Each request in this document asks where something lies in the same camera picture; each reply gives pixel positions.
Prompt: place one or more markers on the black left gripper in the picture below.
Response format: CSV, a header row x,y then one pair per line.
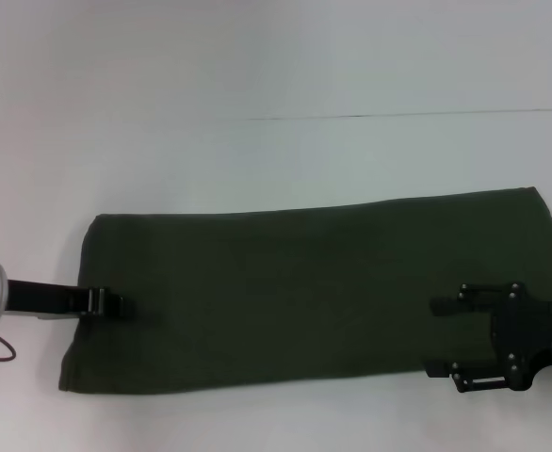
x,y
45,299

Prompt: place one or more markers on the dark green t-shirt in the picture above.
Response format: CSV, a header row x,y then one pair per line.
x,y
304,292

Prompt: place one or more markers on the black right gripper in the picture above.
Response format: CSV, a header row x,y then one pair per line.
x,y
535,339

